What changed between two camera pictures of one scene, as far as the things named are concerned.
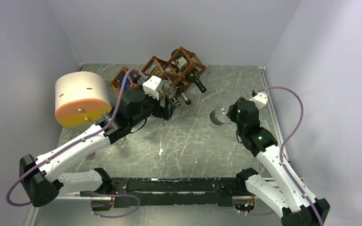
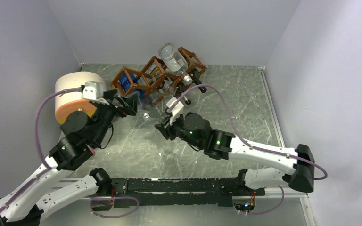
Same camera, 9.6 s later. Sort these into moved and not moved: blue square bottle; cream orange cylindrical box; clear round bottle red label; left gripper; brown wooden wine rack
Moved: clear round bottle red label; left gripper
Not moved: cream orange cylindrical box; blue square bottle; brown wooden wine rack
